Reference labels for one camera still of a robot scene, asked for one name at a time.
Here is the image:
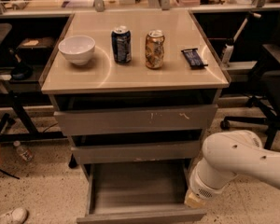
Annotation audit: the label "dark round joystick device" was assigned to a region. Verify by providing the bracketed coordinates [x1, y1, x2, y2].
[8, 49, 33, 80]

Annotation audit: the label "dark blue snack bar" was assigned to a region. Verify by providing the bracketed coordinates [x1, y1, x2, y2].
[181, 48, 207, 69]

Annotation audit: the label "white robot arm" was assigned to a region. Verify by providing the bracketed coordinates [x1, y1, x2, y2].
[184, 130, 280, 208]

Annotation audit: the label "grey middle drawer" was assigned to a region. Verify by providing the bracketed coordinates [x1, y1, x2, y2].
[72, 130, 202, 164]

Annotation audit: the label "gold soda can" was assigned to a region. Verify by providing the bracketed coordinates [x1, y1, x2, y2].
[146, 30, 165, 69]

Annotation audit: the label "black desk frame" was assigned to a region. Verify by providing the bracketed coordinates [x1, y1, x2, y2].
[0, 22, 66, 145]

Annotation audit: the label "grey top drawer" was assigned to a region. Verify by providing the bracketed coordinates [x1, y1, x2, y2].
[54, 104, 217, 136]

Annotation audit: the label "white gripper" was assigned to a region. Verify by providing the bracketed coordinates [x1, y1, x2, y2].
[184, 166, 225, 208]

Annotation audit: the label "blue soda can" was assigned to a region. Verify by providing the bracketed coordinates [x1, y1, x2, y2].
[111, 25, 132, 63]

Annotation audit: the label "white shoe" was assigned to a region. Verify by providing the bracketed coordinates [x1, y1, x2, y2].
[0, 207, 28, 224]

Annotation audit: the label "black office chair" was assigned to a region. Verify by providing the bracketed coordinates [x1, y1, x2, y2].
[219, 0, 280, 151]

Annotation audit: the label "grey drawer cabinet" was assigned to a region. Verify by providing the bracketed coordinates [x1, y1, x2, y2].
[38, 9, 231, 170]

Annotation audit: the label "grey drawer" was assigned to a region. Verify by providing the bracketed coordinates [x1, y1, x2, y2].
[54, 104, 217, 136]
[77, 160, 205, 224]
[72, 130, 202, 164]

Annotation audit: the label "white bowl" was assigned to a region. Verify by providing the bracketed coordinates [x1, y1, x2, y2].
[58, 35, 96, 65]

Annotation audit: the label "black box on shelf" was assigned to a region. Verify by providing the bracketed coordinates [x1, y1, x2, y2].
[17, 36, 55, 62]

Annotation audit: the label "grey bottom drawer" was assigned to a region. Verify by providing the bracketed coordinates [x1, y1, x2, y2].
[77, 160, 205, 224]

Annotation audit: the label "plastic water bottle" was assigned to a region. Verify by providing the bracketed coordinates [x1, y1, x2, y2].
[13, 141, 34, 161]

